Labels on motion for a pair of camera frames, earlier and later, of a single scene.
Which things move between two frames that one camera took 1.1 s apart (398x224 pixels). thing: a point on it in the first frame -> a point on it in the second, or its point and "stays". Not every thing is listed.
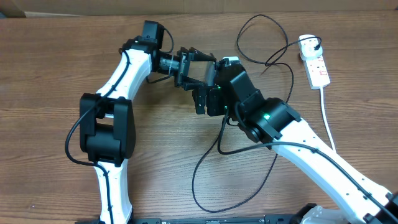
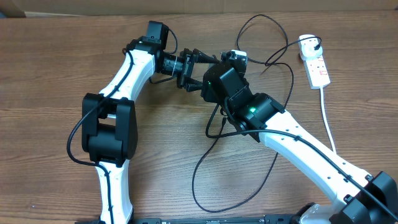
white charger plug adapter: x=310 y=46 stays
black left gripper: x=180 y=76 stays
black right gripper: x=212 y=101 -> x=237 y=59
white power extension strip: x=317 y=73 stays
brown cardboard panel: x=48 y=8 stays
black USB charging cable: x=221 y=210 -> x=255 y=62
